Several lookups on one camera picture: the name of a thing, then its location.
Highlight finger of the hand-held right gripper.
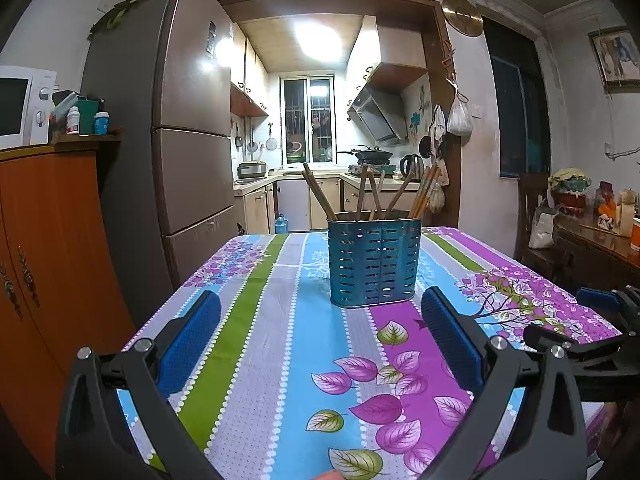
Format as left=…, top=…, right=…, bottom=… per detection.
left=522, top=322, right=632, bottom=363
left=575, top=285, right=640, bottom=333

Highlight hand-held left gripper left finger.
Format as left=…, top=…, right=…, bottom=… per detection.
left=55, top=289, right=223, bottom=480

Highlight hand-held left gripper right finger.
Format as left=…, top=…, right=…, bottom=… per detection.
left=420, top=286, right=587, bottom=480

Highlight blue metal utensil holder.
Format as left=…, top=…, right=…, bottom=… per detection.
left=326, top=211, right=423, bottom=308

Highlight bunch of wooden chopsticks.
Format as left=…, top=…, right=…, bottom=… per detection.
left=300, top=161, right=443, bottom=222

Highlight dark wooden side table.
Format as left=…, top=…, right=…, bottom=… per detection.
left=552, top=210, right=640, bottom=293

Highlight white tote bag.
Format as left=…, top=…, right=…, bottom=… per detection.
left=527, top=199, right=560, bottom=250

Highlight glass jar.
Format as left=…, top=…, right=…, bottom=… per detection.
left=595, top=181, right=617, bottom=213

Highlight floral striped tablecloth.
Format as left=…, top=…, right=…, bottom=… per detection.
left=122, top=226, right=623, bottom=480

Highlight cloth covered red basket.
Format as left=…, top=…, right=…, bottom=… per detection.
left=549, top=167, right=593, bottom=209

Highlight dark wooden chair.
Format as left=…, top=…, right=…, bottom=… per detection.
left=515, top=172, right=561, bottom=271

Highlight orange wooden cabinet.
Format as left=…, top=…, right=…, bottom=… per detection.
left=0, top=135, right=138, bottom=476

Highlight cream kitchen base cabinets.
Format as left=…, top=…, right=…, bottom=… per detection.
left=234, top=172, right=426, bottom=236

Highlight steel electric kettle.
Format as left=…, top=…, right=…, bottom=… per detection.
left=399, top=152, right=426, bottom=177

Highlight gas stove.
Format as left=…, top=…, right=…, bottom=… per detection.
left=347, top=160, right=396, bottom=173

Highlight black wok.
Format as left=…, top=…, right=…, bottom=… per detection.
left=336, top=145, right=393, bottom=162

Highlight dark curtained window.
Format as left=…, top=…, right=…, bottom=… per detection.
left=482, top=17, right=551, bottom=178

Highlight hanging cloth bundle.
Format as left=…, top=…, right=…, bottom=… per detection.
left=419, top=104, right=449, bottom=213

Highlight white hanging plastic bag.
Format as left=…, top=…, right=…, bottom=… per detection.
left=446, top=95, right=473, bottom=136

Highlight steel range hood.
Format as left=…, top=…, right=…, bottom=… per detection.
left=346, top=85, right=408, bottom=147

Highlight green plastic container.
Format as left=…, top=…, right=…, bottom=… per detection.
left=75, top=100, right=99, bottom=135

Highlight barred kitchen window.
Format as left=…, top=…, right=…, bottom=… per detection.
left=279, top=76, right=335, bottom=165

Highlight grey refrigerator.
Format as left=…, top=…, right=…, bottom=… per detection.
left=80, top=0, right=241, bottom=311

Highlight white microwave oven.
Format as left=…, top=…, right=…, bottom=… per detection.
left=0, top=65, right=57, bottom=150

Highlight wooden cabinet above hood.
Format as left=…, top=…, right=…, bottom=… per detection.
left=346, top=12, right=431, bottom=93

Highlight square ceiling light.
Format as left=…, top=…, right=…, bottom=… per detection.
left=294, top=17, right=342, bottom=58

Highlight framed wall picture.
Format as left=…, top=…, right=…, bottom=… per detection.
left=587, top=26, right=640, bottom=93

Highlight cream wall cabinets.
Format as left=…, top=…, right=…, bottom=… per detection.
left=230, top=25, right=271, bottom=118

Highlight round brass wall clock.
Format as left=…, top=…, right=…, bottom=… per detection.
left=441, top=0, right=483, bottom=37

